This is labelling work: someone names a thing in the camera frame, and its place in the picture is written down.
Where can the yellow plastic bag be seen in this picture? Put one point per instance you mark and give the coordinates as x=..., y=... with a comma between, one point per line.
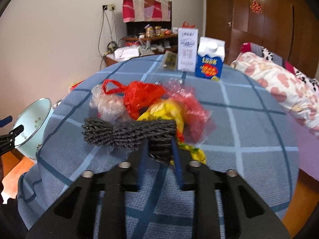
x=167, y=109

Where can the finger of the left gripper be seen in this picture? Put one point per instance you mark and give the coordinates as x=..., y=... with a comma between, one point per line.
x=5, y=121
x=15, y=132

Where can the blue plaid tablecloth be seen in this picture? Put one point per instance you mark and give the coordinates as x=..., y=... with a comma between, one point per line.
x=253, y=135

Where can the white box on cabinet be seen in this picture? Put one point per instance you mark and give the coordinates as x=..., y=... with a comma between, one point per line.
x=127, y=52

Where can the wooden wardrobe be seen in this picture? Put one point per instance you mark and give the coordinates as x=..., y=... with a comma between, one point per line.
x=286, y=27

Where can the pink bed sheet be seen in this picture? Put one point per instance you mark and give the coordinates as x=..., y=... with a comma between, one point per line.
x=308, y=149

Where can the wooden tv cabinet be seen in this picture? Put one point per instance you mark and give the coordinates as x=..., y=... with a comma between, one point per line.
x=156, y=45

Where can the wall power outlet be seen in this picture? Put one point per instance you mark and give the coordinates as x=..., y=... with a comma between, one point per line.
x=111, y=7

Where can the black foam net sleeve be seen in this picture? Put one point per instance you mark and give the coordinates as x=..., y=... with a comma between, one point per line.
x=130, y=135

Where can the blue white LOOK carton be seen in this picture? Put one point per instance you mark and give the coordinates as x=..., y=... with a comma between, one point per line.
x=210, y=58

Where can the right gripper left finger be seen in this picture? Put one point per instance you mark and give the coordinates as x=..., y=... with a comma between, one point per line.
x=94, y=202

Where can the black white pillow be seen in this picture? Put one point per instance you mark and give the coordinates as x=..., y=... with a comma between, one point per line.
x=270, y=56

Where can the white tall milk carton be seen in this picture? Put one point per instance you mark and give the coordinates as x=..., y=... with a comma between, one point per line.
x=187, y=49

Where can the clear plastic bag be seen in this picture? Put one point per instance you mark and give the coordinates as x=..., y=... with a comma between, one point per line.
x=110, y=107

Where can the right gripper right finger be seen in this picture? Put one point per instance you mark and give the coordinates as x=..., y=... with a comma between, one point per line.
x=224, y=198

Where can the pink patchwork cloth cover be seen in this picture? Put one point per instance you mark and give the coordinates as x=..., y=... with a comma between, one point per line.
x=146, y=11

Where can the orange plastic bag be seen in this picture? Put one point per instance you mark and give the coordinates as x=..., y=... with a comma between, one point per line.
x=187, y=25

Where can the light blue enamel basin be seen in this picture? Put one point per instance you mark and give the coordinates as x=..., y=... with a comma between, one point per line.
x=34, y=120

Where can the wooden door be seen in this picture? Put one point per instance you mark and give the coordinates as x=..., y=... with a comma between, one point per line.
x=219, y=21

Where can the red gift box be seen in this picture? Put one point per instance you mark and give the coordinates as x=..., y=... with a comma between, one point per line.
x=73, y=86

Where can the heart pattern quilt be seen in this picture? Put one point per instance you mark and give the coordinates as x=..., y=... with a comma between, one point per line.
x=290, y=92

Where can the red plastic bag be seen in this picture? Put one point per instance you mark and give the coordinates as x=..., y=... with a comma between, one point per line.
x=137, y=95

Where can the pink transparent plastic bag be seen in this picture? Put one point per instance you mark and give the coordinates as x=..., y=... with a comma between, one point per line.
x=198, y=120

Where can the red double happiness sticker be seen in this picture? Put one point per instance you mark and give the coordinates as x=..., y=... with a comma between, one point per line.
x=256, y=7

